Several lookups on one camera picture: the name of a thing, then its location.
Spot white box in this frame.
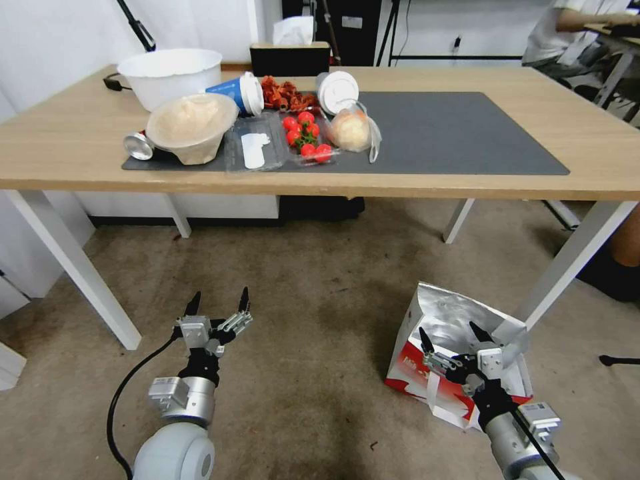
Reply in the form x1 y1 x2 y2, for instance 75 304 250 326
0 341 28 392

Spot person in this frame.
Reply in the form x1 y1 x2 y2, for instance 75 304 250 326
521 0 640 77

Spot black stand pole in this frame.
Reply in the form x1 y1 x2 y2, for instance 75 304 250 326
115 0 157 53

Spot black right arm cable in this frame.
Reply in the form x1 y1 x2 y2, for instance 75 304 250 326
507 402 569 480

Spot black shoe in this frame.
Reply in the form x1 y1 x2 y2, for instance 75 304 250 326
575 243 640 303

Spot person's leg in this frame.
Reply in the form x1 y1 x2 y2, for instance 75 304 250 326
611 201 640 267

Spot blue paper cup white lid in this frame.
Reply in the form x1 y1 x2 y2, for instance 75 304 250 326
205 71 265 117

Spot black bag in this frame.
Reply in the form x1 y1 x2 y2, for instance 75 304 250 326
279 195 367 222

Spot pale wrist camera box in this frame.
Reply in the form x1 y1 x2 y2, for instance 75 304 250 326
178 315 211 351
476 345 505 379

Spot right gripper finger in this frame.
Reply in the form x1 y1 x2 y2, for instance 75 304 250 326
468 321 504 351
418 327 465 375

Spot black equipment cabinet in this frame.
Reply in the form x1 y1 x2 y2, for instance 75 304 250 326
281 0 382 67

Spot paper bowl with clear lid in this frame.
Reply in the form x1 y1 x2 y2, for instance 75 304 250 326
145 93 241 167

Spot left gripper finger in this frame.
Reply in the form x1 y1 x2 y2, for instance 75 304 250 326
174 291 203 325
215 286 254 347

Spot white low cabinet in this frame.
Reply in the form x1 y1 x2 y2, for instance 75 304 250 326
73 191 281 227

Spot black tissue box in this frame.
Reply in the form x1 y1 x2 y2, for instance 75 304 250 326
249 15 331 79

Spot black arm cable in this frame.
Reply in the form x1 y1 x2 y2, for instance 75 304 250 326
106 333 182 480
507 402 569 480

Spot red dried chili pile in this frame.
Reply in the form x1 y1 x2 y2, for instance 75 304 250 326
259 75 321 114

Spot large white plastic tub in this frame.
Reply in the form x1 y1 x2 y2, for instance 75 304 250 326
116 48 224 113

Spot black power adapter with cable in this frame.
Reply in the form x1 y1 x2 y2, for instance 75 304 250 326
103 72 133 93

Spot silver drink can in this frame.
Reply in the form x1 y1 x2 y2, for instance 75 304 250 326
123 131 157 161

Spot black tripod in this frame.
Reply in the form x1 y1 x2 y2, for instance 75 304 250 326
375 0 417 67

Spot white lidded paper cup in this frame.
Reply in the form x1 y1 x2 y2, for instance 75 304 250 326
315 70 361 117

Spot clear plastic clamshell box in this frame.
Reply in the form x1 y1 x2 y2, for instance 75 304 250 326
222 109 343 174

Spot wooden table with white legs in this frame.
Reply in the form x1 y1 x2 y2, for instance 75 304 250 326
0 63 640 351

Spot bread in clear plastic bag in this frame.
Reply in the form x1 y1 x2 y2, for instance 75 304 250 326
327 99 383 165

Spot red white food delivery bag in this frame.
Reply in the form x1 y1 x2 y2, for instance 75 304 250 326
383 281 535 431

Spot wooden desk with metal frame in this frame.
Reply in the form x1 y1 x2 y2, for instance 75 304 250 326
583 21 640 123

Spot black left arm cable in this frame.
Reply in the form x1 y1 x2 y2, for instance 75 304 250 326
106 333 182 480

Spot dark grey table mat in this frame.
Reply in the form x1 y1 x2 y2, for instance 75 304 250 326
121 91 571 175

